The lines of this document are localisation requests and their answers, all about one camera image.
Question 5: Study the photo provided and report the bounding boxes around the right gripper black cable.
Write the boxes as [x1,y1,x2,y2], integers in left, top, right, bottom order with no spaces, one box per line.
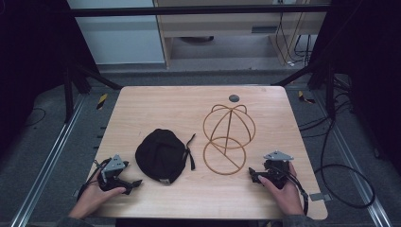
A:
[272,166,310,217]

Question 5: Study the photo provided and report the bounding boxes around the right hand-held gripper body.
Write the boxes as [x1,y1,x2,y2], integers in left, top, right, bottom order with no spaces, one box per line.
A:
[263,150,295,190]

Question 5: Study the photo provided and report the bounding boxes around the black looped floor cable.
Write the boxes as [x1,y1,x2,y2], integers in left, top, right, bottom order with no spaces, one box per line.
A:
[314,118,376,210]

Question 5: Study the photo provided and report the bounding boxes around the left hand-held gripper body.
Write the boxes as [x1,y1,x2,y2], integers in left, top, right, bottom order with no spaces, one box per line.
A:
[96,153,128,192]

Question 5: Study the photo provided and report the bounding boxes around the black bucket hat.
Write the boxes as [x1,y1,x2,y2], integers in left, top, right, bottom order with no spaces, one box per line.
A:
[134,128,197,185]

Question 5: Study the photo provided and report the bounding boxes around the person's left hand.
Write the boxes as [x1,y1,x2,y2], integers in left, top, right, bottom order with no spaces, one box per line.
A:
[68,171,128,220]

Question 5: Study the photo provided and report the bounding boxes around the black metal stand leg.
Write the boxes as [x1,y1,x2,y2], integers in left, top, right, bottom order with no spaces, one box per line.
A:
[61,61,123,125]
[271,60,337,121]

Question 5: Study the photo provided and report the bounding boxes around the light wooden desk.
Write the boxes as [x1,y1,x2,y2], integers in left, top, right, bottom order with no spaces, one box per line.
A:
[152,0,333,69]

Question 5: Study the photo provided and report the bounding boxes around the black horizontal frame bar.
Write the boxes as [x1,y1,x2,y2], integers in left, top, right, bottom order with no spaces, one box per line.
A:
[66,3,333,17]

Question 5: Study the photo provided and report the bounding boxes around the black floor cables bundle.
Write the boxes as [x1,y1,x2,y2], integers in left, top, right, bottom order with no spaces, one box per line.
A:
[297,90,353,140]

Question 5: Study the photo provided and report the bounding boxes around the white cabinet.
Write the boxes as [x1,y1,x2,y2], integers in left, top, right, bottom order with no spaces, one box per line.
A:
[66,0,166,66]

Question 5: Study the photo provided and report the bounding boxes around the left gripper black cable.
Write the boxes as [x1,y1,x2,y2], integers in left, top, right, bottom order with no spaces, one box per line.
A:
[76,157,112,201]

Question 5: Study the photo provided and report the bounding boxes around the hanging desk cables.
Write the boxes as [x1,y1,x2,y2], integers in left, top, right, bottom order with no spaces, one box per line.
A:
[274,3,314,68]

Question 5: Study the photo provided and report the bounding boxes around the grey metal table bracket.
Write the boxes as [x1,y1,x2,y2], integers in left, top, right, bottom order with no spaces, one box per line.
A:
[308,192,333,203]

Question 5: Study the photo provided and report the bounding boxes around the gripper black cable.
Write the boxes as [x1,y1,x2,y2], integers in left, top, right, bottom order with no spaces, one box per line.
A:
[272,166,310,217]
[76,157,112,201]

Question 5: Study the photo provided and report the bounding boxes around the yellow black hazard tape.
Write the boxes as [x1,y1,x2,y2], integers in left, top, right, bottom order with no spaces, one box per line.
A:
[297,90,316,105]
[96,93,109,111]

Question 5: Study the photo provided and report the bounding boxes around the person's right hand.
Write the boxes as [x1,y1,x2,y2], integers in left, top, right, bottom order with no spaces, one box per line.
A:
[257,162,305,218]

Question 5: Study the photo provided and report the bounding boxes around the aluminium floor rail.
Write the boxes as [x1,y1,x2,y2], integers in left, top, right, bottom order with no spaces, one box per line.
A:
[9,94,87,227]
[311,90,393,227]

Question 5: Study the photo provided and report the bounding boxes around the thin black floor cable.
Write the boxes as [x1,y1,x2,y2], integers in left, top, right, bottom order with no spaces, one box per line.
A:
[24,107,47,128]

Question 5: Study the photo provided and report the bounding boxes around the dark curtain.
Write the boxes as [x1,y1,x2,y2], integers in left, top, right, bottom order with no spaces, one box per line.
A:
[308,0,401,176]
[0,0,99,155]

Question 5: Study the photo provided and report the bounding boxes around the gold wire hat stand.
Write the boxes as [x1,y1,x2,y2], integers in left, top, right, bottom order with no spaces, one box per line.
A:
[201,103,257,177]

